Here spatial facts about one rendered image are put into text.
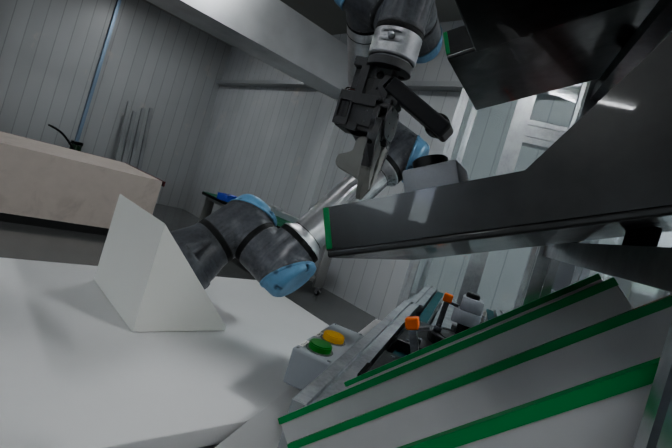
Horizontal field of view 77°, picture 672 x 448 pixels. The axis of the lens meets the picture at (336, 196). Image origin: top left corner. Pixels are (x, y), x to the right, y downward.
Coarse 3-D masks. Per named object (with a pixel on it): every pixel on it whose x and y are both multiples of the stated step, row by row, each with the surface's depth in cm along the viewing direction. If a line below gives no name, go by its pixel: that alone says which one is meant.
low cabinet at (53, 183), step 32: (0, 160) 410; (32, 160) 427; (64, 160) 445; (96, 160) 528; (0, 192) 415; (32, 192) 432; (64, 192) 451; (96, 192) 471; (128, 192) 493; (32, 224) 438; (64, 224) 457; (96, 224) 478
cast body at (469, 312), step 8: (464, 296) 93; (472, 296) 93; (464, 304) 93; (472, 304) 92; (480, 304) 92; (456, 312) 93; (464, 312) 92; (472, 312) 92; (480, 312) 91; (456, 320) 93; (464, 320) 92; (472, 320) 92
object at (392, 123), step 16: (368, 64) 64; (384, 64) 62; (400, 64) 61; (368, 80) 64; (384, 80) 63; (400, 80) 67; (352, 96) 62; (368, 96) 62; (384, 96) 63; (336, 112) 63; (352, 112) 63; (368, 112) 62; (384, 112) 61; (352, 128) 62; (368, 128) 62; (384, 128) 61; (384, 144) 65
